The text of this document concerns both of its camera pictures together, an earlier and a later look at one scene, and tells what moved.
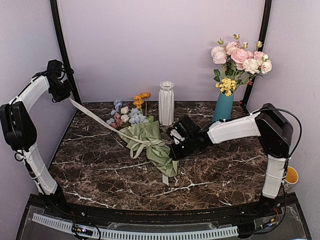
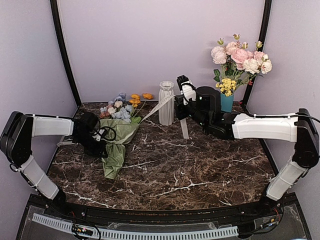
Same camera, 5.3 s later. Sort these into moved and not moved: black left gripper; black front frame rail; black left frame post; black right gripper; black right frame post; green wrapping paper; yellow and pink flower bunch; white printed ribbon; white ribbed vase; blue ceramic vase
Moved: black left gripper; green wrapping paper; white printed ribbon; black right gripper
Not moved: yellow and pink flower bunch; blue ceramic vase; black right frame post; white ribbed vase; black front frame rail; black left frame post
